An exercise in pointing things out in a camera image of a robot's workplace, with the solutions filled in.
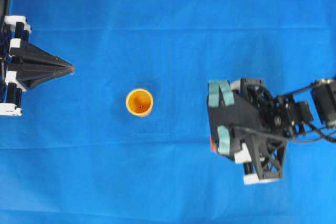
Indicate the blue table cloth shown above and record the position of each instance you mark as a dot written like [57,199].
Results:
[77,155]

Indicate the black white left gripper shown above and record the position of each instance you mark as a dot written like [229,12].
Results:
[18,75]

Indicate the orange block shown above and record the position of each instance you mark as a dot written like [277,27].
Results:
[213,142]

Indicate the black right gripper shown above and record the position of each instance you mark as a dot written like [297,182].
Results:
[252,127]

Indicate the orange plastic cup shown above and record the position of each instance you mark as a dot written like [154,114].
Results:
[139,102]

